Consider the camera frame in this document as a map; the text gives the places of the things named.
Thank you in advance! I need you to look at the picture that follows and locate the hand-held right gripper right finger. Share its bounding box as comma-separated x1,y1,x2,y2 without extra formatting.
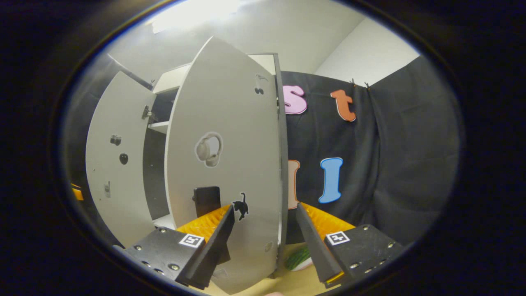
296,202,408,289

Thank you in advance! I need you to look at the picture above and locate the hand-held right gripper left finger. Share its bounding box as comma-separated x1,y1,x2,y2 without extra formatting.
112,204,236,290

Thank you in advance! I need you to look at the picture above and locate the white cabinet door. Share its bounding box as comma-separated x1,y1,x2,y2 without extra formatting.
164,36,288,295
85,70,157,248

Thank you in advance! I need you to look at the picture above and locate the white and grey cabinet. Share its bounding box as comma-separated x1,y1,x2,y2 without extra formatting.
141,52,290,278

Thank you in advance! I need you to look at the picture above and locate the watermelon slice toy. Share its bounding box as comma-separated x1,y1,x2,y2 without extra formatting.
285,245,314,272

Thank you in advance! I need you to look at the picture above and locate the black backdrop cloth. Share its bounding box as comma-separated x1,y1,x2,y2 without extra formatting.
61,53,461,248

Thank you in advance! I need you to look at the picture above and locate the ceiling light panel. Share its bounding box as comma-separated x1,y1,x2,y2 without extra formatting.
147,0,244,34

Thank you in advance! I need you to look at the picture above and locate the black right door handle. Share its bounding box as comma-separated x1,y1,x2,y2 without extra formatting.
192,186,223,219

